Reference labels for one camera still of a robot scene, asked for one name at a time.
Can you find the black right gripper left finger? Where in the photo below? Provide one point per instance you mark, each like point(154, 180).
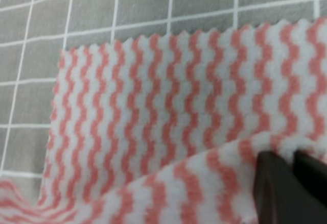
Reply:
point(279, 196)

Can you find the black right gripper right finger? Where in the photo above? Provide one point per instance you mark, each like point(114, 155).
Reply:
point(311, 173)

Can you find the pink white wavy striped towel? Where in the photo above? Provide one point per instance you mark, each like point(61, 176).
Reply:
point(167, 129)

